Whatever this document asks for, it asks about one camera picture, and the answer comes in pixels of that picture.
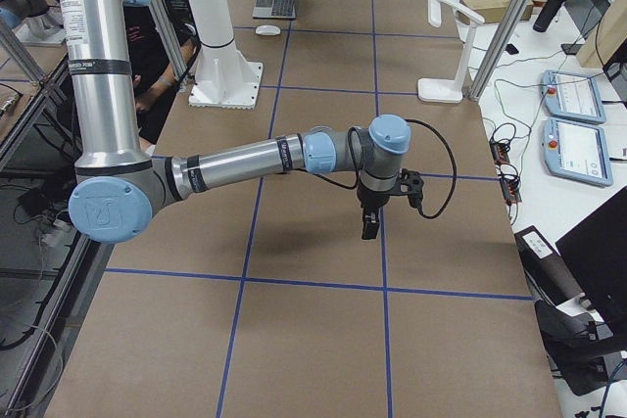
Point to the black water bottle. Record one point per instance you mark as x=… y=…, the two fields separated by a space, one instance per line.
x=547 y=15

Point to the aluminium frame post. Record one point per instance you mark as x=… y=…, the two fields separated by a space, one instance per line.
x=496 y=48

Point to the seated person in black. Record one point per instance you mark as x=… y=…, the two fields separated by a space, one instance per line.
x=154 y=82

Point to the black monitor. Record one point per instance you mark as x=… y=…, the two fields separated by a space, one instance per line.
x=595 y=253

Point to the white computer mouse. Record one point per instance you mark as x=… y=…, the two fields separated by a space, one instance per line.
x=268 y=30

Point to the far teach pendant tablet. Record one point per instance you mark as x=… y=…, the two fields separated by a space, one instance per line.
x=572 y=96

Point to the grey laptop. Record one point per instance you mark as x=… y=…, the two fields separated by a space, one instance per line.
x=275 y=10

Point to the teach pendant tablet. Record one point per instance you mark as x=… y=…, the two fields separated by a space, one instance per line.
x=576 y=151
x=572 y=96

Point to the near teach pendant tablet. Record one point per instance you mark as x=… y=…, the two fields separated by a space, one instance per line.
x=576 y=151

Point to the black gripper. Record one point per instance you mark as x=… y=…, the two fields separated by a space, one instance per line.
x=370 y=199

